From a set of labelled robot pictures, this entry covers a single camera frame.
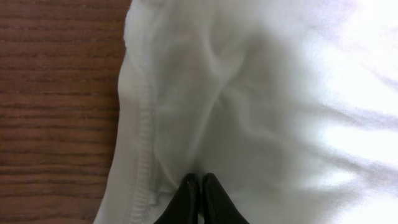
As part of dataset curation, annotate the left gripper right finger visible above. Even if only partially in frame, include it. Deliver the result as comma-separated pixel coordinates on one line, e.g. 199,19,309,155
202,173,249,224

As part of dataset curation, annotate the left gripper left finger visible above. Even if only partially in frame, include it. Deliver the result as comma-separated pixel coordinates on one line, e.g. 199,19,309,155
154,174,201,224

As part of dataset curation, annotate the white t-shirt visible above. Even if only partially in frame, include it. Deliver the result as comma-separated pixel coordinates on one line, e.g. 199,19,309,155
95,0,397,223

